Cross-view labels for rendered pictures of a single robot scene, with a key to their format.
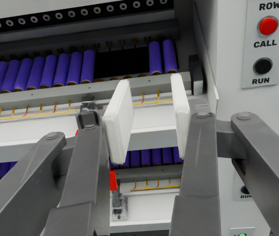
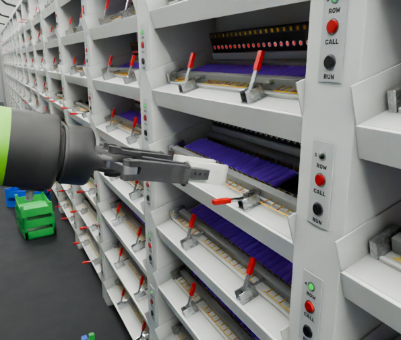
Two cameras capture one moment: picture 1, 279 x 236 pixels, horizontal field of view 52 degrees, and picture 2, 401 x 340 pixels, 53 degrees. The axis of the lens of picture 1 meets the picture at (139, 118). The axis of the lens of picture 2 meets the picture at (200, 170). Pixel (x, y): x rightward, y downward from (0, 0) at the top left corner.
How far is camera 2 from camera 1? 51 cm
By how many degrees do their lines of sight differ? 53
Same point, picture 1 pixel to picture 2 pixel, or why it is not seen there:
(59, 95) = (247, 182)
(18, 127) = (222, 189)
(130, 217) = (245, 305)
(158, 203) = (269, 313)
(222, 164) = (294, 287)
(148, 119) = (271, 220)
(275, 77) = (324, 222)
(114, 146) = not seen: hidden behind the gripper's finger
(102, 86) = (267, 189)
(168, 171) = not seen: hidden behind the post
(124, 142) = not seen: hidden behind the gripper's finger
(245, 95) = (310, 229)
